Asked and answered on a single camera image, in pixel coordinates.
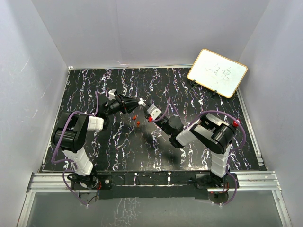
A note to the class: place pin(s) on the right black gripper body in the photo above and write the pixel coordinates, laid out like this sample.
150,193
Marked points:
162,123

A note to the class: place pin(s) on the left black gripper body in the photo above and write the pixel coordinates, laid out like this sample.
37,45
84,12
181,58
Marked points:
114,107

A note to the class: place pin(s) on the white earbud charging case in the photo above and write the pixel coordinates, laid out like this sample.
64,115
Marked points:
142,102

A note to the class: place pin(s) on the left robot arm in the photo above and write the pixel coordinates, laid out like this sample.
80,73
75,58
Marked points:
69,134

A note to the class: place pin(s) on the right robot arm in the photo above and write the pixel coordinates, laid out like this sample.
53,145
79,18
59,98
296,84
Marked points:
212,132

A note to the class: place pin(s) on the red emergency stop button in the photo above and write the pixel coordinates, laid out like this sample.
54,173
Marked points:
236,123

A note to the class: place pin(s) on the small whiteboard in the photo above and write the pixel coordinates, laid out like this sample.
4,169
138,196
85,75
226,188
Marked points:
217,73

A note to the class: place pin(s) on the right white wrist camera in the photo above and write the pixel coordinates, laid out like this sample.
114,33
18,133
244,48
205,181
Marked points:
153,113

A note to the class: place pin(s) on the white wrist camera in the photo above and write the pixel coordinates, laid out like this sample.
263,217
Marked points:
153,113
112,93

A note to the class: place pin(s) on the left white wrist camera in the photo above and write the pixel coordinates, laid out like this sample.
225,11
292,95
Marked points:
112,93

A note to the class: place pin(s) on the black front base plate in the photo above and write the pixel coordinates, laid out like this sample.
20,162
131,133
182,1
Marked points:
158,184

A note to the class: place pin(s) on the aluminium frame rail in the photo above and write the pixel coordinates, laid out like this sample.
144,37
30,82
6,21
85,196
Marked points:
156,199

